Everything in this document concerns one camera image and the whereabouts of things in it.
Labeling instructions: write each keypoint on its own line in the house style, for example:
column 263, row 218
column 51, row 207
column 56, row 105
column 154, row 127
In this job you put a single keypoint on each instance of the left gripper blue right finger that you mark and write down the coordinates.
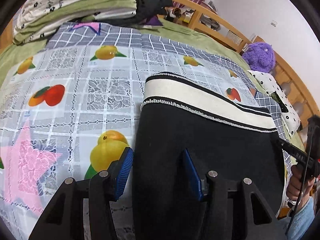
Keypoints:
column 234, row 209

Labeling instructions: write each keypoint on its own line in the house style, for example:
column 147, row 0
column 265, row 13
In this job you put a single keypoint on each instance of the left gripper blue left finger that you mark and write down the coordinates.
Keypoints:
column 63, row 215

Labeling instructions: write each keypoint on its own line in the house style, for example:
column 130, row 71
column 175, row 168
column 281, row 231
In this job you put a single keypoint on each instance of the black pants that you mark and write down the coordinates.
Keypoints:
column 235, row 140

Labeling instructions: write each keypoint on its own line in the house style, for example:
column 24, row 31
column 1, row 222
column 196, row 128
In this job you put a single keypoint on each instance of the person right hand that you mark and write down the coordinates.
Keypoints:
column 295, row 183

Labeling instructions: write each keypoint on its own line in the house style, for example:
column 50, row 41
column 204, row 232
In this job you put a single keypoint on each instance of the white floral pillow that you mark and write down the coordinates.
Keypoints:
column 272, row 89

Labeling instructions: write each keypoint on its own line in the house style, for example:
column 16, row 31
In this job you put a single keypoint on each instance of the fruit print plastic tablecloth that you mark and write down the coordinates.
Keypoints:
column 53, row 114

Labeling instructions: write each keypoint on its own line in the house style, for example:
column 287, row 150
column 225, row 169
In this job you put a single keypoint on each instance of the purple plush toy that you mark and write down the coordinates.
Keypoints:
column 260, row 57

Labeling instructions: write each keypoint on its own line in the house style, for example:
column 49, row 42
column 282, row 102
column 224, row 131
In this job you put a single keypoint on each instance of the blue checked sheet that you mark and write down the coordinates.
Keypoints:
column 105, row 79

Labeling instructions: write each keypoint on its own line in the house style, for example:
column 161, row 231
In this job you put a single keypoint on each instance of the folded white green quilt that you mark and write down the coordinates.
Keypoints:
column 41, row 18

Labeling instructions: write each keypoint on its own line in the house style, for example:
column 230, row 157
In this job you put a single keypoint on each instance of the black clothes pile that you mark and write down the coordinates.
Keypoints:
column 146, row 9

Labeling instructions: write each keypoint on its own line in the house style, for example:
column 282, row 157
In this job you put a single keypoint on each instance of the wooden bed frame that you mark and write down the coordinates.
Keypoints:
column 287, row 70

